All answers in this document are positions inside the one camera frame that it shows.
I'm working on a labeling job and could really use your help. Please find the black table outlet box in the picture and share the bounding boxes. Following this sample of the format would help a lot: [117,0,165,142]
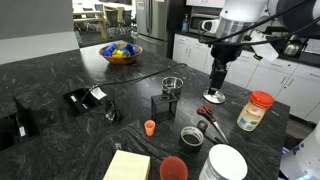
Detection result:
[63,87,107,116]

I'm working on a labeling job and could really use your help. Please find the black tape roll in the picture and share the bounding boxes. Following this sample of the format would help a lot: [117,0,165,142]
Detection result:
[179,126,204,152]

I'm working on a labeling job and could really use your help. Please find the wooden bowl of toys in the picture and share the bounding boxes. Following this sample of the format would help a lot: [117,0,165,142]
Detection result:
[99,43,143,65]

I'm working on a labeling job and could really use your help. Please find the steel kettle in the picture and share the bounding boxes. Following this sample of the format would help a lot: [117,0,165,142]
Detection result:
[283,40,302,56]

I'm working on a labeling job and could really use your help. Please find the black mesh stand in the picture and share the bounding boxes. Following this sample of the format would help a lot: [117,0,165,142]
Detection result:
[151,94,177,122]

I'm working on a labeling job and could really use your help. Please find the black power cable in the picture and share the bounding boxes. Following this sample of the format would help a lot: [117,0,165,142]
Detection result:
[89,62,188,90]

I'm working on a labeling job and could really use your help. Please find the small orange cup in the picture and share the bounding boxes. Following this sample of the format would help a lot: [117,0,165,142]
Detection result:
[144,120,156,136]

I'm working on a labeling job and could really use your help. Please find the red plastic cup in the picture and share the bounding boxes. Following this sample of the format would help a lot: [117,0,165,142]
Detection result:
[159,156,188,180]

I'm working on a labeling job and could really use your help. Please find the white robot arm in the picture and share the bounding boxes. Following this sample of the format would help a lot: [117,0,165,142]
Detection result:
[198,0,320,97]

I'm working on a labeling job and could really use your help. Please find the small round dark cap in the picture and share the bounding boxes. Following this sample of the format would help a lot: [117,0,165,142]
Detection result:
[197,120,208,131]

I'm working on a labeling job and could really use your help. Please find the small steel pot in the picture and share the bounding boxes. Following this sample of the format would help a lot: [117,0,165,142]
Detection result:
[162,77,183,95]

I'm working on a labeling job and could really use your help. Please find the white lidded canister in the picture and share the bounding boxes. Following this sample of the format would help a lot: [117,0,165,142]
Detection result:
[198,144,248,180]

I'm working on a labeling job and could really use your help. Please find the orange handled scissors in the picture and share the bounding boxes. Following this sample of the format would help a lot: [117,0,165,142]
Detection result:
[197,104,229,143]

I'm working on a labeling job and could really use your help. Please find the stainless steel refrigerator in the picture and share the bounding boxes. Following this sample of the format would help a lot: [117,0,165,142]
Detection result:
[135,0,172,57]

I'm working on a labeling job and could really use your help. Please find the wooden dining table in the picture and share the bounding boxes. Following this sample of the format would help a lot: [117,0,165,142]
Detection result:
[73,11,107,39]

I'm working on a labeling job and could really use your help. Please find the blue soap bottle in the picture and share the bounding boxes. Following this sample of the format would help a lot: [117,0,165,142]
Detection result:
[181,14,189,32]

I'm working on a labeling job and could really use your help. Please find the round steel lid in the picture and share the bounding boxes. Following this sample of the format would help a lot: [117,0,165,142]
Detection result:
[203,90,226,104]

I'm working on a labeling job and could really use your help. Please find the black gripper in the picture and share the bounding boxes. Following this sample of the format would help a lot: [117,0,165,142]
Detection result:
[209,59,227,95]

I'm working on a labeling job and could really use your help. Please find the white kitchen cabinets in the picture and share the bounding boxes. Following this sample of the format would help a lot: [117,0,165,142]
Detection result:
[172,32,320,123]

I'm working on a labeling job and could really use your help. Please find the red lidded creamer bottle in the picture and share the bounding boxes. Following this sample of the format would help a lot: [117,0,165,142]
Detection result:
[237,91,274,132]

